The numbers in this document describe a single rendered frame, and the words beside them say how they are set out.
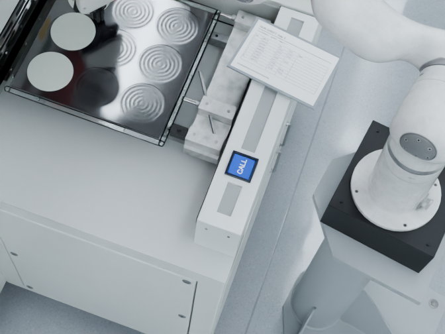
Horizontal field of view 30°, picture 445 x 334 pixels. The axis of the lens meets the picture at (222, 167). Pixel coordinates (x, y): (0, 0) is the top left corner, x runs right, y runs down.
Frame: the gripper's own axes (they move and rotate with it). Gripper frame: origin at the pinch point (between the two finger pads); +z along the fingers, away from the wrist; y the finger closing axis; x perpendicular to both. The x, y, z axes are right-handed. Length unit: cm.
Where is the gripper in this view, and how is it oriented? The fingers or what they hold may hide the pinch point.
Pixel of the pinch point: (97, 12)
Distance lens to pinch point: 191.6
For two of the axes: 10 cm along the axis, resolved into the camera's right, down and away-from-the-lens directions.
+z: -0.8, 4.1, 9.1
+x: -5.7, -7.7, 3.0
